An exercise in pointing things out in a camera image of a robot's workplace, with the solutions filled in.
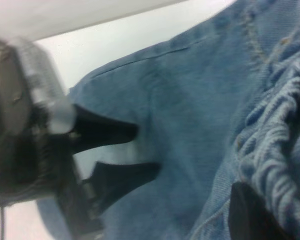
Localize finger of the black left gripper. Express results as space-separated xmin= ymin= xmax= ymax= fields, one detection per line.
xmin=69 ymin=104 xmax=141 ymax=154
xmin=89 ymin=161 xmax=162 ymax=218

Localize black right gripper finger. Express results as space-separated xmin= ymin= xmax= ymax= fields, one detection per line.
xmin=229 ymin=182 xmax=293 ymax=240

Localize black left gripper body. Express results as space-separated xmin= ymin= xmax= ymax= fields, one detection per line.
xmin=12 ymin=109 xmax=106 ymax=240

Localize blue denim shorts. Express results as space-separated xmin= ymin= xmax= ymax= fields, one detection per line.
xmin=37 ymin=0 xmax=300 ymax=240

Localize black left camera cable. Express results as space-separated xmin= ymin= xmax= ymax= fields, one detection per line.
xmin=0 ymin=203 xmax=7 ymax=240

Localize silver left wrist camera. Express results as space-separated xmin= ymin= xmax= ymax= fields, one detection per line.
xmin=0 ymin=37 xmax=76 ymax=135

